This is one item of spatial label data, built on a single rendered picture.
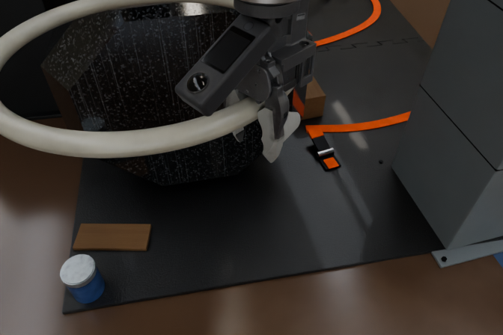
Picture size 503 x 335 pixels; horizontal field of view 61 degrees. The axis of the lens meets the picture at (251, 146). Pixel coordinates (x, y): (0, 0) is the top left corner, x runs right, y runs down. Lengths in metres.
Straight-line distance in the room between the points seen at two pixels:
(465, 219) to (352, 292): 0.42
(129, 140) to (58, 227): 1.24
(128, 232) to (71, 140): 1.08
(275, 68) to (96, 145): 0.21
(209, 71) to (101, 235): 1.20
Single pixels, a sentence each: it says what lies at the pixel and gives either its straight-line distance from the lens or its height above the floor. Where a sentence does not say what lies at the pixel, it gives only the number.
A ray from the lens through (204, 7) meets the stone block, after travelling 1.17.
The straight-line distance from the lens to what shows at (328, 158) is 1.75.
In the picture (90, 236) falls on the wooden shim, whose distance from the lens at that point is 1.60.
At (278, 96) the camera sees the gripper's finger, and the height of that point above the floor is 0.99.
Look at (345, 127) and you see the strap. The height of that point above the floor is 0.02.
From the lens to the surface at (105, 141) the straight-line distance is 0.49.
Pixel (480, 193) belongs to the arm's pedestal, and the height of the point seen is 0.32.
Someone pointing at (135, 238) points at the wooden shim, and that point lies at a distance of 1.55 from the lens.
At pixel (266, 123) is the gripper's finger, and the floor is 0.95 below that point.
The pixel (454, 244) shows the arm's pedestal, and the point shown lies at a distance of 1.62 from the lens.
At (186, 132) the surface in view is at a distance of 0.48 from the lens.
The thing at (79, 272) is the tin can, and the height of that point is 0.14.
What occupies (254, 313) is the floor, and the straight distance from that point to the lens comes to 1.40.
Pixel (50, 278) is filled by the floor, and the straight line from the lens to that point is 1.59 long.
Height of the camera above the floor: 1.29
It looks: 46 degrees down
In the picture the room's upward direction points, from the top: straight up
